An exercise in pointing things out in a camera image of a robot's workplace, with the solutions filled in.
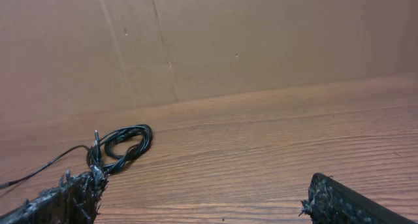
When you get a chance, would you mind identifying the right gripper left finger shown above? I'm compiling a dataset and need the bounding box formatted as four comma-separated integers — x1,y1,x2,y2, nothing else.
1,166,108,224

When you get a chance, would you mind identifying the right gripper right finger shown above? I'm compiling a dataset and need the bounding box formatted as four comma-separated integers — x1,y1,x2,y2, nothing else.
301,173,417,224

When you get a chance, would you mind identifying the thin black cable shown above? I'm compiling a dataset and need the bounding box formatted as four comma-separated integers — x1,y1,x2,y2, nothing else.
0,129,102,190

